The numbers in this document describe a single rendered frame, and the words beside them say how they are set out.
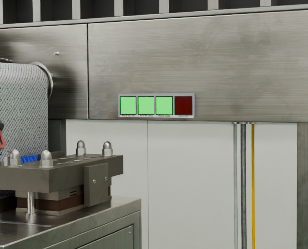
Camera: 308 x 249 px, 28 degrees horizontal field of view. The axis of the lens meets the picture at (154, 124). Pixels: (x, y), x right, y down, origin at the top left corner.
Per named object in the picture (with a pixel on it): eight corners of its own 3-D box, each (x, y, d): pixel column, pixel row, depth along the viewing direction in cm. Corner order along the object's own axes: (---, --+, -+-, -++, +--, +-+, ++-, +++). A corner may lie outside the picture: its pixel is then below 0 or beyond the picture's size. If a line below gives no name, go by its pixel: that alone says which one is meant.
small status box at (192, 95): (118, 116, 188) (117, 94, 188) (119, 116, 189) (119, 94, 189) (194, 117, 178) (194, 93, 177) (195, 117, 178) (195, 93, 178)
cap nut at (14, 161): (5, 166, 164) (4, 149, 164) (13, 165, 168) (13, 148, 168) (16, 167, 163) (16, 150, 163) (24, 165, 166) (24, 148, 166)
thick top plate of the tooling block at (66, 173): (-1, 189, 164) (-2, 166, 164) (80, 171, 200) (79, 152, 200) (49, 193, 157) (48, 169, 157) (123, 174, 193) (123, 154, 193)
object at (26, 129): (-3, 167, 170) (-5, 99, 169) (47, 158, 191) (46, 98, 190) (-2, 167, 170) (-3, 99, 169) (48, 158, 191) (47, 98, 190)
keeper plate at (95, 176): (84, 205, 173) (83, 166, 172) (101, 199, 182) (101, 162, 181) (91, 206, 171) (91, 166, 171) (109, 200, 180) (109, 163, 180)
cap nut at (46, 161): (36, 167, 161) (36, 150, 161) (44, 166, 165) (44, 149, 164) (48, 168, 160) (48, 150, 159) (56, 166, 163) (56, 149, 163)
